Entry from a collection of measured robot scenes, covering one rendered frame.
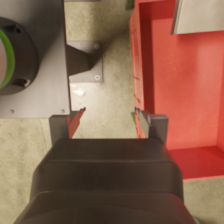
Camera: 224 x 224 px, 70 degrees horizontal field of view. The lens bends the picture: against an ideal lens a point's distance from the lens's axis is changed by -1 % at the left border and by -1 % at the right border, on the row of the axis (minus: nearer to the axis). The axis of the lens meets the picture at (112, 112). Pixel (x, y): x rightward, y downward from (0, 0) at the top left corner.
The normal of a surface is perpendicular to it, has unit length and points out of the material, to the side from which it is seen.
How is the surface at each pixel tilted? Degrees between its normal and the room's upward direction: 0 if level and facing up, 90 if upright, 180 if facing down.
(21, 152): 0
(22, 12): 0
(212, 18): 30
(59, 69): 0
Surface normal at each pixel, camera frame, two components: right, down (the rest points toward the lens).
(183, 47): 0.00, 0.28
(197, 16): 0.04, 0.72
